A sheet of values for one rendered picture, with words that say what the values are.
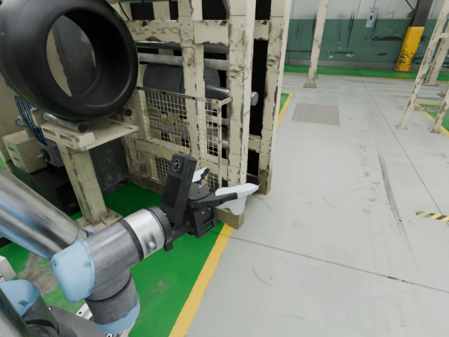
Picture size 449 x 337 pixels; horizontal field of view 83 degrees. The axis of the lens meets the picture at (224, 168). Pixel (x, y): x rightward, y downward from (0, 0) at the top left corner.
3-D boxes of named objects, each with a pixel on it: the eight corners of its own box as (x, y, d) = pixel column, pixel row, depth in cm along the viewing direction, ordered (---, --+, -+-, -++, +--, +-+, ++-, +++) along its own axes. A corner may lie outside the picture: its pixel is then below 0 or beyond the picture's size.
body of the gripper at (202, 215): (198, 210, 56) (150, 239, 49) (192, 176, 53) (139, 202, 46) (221, 224, 51) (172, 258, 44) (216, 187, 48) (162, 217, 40)
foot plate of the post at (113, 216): (71, 224, 195) (69, 220, 193) (102, 205, 214) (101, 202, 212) (92, 238, 182) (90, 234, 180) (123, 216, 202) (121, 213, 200)
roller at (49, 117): (43, 120, 139) (40, 113, 137) (51, 118, 143) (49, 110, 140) (79, 134, 123) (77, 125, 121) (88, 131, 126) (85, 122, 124)
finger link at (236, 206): (258, 205, 53) (215, 212, 52) (257, 180, 51) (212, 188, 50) (262, 214, 50) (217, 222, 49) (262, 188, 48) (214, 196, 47)
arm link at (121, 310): (122, 277, 53) (110, 240, 48) (150, 315, 46) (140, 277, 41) (83, 303, 48) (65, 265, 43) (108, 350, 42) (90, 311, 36)
